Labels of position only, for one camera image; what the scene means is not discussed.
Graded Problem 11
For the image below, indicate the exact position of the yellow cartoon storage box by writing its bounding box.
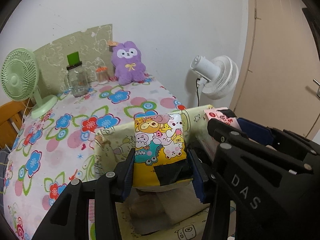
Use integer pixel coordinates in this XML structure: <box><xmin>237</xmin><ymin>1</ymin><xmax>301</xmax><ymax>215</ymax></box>
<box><xmin>93</xmin><ymin>104</ymin><xmax>237</xmax><ymax>240</ymax></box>

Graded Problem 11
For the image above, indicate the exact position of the yellow cartoon tissue pack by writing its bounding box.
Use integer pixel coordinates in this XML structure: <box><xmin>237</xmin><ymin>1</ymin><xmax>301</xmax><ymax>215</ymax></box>
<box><xmin>133</xmin><ymin>113</ymin><xmax>192</xmax><ymax>192</ymax></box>

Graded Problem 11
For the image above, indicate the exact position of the green patterned board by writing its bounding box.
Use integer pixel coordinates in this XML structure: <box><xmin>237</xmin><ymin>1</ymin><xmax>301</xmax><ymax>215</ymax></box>
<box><xmin>32</xmin><ymin>23</ymin><xmax>114</xmax><ymax>98</ymax></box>

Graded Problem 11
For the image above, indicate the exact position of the toothpick jar orange lid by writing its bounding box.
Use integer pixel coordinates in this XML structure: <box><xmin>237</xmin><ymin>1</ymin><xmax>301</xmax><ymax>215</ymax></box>
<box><xmin>95</xmin><ymin>67</ymin><xmax>109</xmax><ymax>83</ymax></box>

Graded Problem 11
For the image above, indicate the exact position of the green desk fan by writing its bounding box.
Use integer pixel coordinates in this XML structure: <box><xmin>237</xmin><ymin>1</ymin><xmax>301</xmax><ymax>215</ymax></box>
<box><xmin>1</xmin><ymin>48</ymin><xmax>57</xmax><ymax>119</ymax></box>

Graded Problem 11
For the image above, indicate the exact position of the white standing fan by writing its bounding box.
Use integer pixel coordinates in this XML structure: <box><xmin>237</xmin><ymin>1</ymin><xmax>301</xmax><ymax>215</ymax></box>
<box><xmin>190</xmin><ymin>55</ymin><xmax>239</xmax><ymax>107</ymax></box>

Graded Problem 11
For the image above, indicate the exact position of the pink tissue pack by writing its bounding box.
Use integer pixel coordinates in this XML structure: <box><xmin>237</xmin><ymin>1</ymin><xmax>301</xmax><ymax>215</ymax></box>
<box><xmin>204</xmin><ymin>107</ymin><xmax>241</xmax><ymax>130</ymax></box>

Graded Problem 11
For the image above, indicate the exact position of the beige door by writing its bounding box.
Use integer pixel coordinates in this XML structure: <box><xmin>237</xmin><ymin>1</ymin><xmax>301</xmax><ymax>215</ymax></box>
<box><xmin>231</xmin><ymin>0</ymin><xmax>319</xmax><ymax>139</ymax></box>

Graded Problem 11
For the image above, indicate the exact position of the grey plaid pillow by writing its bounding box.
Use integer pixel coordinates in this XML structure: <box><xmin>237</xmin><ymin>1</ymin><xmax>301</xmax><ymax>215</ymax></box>
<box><xmin>0</xmin><ymin>148</ymin><xmax>10</xmax><ymax>193</ymax></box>

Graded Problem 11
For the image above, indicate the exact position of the glass mason jar mug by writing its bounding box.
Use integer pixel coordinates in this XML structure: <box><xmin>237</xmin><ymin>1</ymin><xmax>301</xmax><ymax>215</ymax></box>
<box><xmin>65</xmin><ymin>51</ymin><xmax>89</xmax><ymax>98</ymax></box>

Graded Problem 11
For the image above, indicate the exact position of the floral tablecloth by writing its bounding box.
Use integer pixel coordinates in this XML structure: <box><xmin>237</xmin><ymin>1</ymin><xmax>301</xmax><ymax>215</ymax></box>
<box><xmin>1</xmin><ymin>75</ymin><xmax>184</xmax><ymax>239</ymax></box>

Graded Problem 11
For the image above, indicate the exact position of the purple plush bunny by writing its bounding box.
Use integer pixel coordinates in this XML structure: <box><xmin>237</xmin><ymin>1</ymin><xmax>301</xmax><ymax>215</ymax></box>
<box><xmin>111</xmin><ymin>41</ymin><xmax>146</xmax><ymax>86</ymax></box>

